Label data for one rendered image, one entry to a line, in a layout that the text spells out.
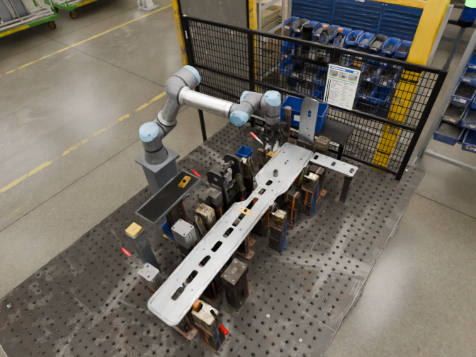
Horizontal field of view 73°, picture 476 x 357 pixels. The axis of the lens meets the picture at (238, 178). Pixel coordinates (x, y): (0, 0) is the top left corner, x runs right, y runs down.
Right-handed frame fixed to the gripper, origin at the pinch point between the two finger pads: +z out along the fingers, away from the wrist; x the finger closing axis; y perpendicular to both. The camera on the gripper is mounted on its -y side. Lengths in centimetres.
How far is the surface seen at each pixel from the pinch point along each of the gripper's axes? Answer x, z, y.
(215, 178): -23.0, 13.6, 25.1
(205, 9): -202, 11, -176
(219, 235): -5, 29, 47
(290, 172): 3.1, 29.3, -15.4
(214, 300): 5, 58, 68
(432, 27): 45, -44, -81
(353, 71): 10, -13, -76
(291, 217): 14, 51, 0
